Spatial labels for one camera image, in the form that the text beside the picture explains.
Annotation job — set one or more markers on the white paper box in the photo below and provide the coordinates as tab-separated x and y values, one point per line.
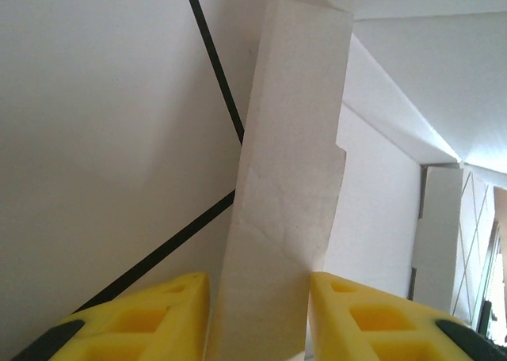
285	139

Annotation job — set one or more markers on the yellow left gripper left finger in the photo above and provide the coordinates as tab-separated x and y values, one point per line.
138	321

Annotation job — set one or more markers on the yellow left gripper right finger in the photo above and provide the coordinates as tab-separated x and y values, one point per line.
376	321

